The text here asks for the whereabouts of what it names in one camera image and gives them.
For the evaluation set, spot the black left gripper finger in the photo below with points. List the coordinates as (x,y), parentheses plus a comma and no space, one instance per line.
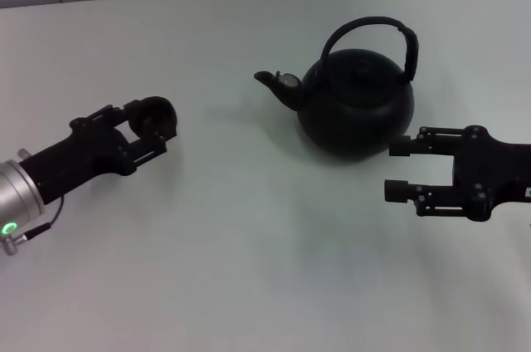
(105,113)
(153,146)

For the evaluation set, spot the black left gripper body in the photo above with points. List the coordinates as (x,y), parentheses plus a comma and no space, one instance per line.
(79,153)

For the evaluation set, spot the black round teapot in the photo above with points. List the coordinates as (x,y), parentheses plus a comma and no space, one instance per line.
(357,111)

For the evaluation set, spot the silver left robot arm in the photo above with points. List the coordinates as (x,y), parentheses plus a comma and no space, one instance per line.
(18,194)

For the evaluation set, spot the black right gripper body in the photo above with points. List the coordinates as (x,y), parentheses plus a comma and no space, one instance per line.
(498,173)

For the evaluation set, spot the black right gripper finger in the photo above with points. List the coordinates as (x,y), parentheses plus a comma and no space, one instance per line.
(396,191)
(400,148)

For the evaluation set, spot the small black teacup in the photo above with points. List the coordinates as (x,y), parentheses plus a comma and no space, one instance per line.
(158,113)

